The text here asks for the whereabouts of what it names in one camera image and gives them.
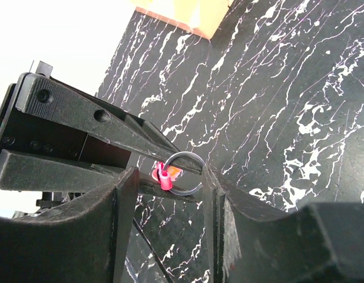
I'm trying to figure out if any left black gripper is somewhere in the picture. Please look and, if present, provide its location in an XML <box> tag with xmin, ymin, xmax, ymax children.
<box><xmin>0</xmin><ymin>60</ymin><xmax>207</xmax><ymax>213</ymax></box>

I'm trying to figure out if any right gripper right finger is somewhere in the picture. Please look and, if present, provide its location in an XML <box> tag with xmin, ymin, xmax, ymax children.
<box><xmin>202</xmin><ymin>167</ymin><xmax>364</xmax><ymax>282</ymax></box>

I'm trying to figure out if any orange plastic file organizer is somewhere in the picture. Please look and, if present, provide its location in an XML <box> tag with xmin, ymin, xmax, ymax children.
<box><xmin>133</xmin><ymin>0</ymin><xmax>233</xmax><ymax>40</ymax></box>

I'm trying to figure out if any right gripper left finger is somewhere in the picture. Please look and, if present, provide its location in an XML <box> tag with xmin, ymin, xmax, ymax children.
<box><xmin>0</xmin><ymin>167</ymin><xmax>140</xmax><ymax>282</ymax></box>

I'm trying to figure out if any red strap keychain with ring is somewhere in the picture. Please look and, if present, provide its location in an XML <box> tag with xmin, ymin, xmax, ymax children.
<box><xmin>151</xmin><ymin>151</ymin><xmax>206</xmax><ymax>196</ymax></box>

